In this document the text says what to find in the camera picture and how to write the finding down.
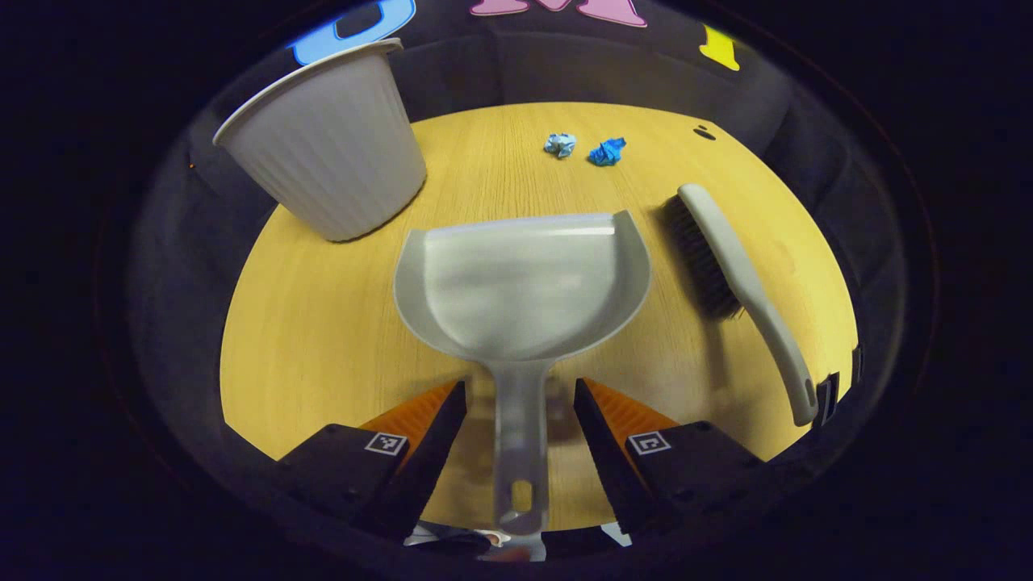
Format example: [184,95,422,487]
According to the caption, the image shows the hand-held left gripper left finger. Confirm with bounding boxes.
[277,381,469,540]

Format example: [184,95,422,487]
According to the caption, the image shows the small grey broom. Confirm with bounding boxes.
[662,183,820,427]

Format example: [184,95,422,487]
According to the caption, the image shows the grey ribbed garbage bin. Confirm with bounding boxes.
[212,38,428,243]

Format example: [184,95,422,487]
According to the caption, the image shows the grey plastic dustpan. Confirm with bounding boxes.
[393,210,653,562]

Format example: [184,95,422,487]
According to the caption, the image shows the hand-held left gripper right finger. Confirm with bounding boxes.
[573,378,763,537]

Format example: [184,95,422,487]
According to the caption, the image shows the dark blue paper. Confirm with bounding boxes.
[588,137,627,168]

